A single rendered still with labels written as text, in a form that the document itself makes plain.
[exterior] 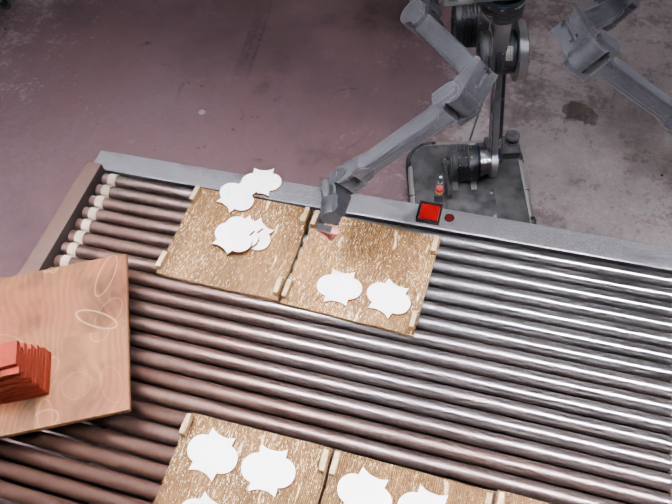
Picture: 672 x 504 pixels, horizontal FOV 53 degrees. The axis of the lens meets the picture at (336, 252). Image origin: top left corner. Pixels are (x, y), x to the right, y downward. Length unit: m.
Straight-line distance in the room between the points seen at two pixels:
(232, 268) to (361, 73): 2.13
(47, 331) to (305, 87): 2.35
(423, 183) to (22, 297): 1.79
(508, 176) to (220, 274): 1.57
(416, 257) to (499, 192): 1.12
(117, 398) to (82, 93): 2.71
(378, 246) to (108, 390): 0.89
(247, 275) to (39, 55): 2.93
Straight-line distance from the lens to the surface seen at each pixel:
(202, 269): 2.15
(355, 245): 2.12
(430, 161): 3.23
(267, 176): 2.34
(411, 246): 2.11
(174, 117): 3.99
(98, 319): 2.05
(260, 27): 4.42
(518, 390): 1.94
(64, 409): 1.96
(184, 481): 1.90
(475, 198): 3.08
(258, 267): 2.11
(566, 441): 1.92
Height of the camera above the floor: 2.70
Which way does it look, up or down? 57 degrees down
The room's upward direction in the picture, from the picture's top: 8 degrees counter-clockwise
